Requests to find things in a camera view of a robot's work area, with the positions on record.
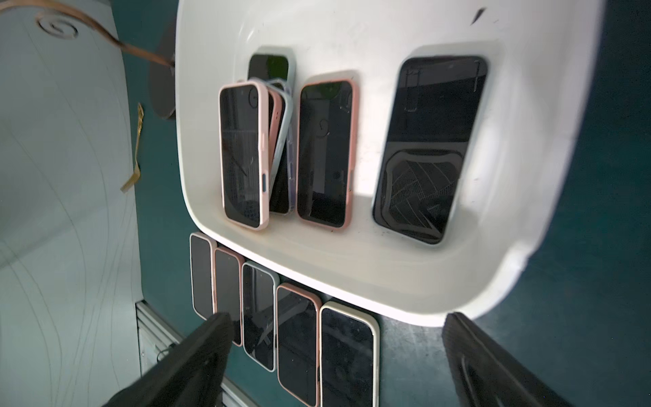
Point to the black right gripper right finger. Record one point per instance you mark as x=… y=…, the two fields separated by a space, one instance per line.
x=485 y=374

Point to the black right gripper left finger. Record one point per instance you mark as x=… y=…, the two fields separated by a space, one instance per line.
x=190 y=375

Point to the mint green case phone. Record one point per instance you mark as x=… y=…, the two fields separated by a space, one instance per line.
x=259 y=302

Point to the rose case phone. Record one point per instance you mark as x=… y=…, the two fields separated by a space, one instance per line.
x=228 y=288

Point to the light pink case phone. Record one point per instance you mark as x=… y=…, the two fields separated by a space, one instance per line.
x=202 y=263

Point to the cream case phone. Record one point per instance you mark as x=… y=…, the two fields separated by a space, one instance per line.
x=349 y=357

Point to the black phone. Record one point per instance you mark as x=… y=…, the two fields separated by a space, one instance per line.
x=244 y=153
x=327 y=131

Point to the pale green case phone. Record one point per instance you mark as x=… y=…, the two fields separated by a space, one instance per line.
x=432 y=119

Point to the white plastic storage box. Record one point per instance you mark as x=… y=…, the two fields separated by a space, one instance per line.
x=541 y=56

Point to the grey case phone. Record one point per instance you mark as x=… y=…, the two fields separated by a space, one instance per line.
x=282 y=200

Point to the dark green screen phone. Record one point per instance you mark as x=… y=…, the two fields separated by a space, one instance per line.
x=272 y=66

